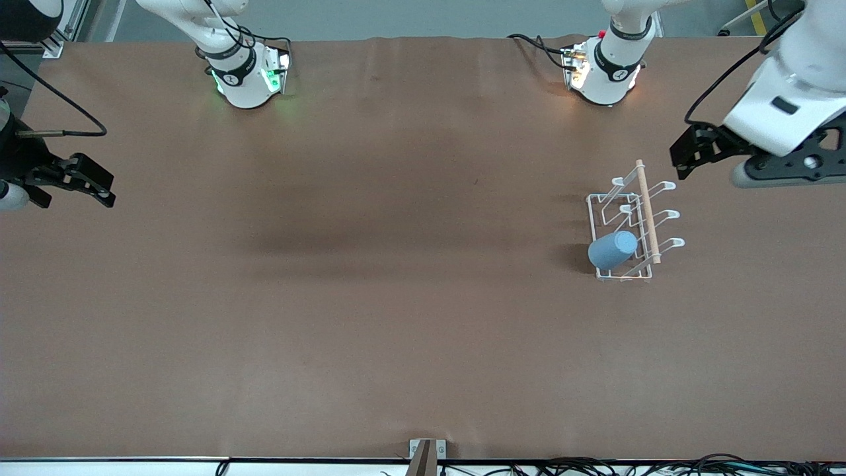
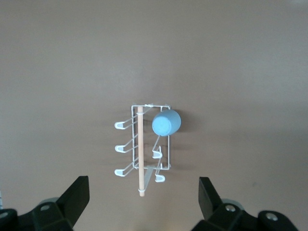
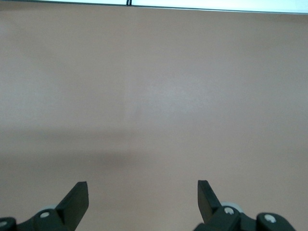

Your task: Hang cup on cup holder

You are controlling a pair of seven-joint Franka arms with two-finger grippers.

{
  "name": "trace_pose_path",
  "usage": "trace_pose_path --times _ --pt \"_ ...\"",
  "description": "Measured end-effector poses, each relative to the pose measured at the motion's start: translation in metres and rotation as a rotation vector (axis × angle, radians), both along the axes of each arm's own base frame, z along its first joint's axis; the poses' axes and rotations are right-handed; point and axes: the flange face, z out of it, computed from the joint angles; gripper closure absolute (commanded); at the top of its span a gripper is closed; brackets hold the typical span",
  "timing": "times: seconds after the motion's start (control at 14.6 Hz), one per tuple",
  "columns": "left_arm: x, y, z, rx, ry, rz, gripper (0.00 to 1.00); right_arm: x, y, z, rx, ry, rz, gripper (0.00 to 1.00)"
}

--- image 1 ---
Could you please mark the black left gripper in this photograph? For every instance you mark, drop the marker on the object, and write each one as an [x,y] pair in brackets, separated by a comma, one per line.
[716,142]

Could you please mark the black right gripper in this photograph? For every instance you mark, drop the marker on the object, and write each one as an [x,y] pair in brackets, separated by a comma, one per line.
[20,157]

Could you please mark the blue plastic cup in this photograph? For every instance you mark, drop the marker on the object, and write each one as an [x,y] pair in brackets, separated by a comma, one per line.
[611,251]

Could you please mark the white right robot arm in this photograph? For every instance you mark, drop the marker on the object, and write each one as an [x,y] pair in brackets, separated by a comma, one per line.
[241,82]

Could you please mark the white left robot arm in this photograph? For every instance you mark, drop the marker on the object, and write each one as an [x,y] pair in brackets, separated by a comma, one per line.
[611,73]

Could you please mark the brown table cover sheet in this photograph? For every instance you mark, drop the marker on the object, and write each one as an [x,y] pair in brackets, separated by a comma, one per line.
[396,297]

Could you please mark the aluminium frame profile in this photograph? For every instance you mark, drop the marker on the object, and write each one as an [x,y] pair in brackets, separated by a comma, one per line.
[49,43]

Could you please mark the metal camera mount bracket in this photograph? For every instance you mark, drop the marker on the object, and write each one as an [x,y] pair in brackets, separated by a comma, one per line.
[426,453]

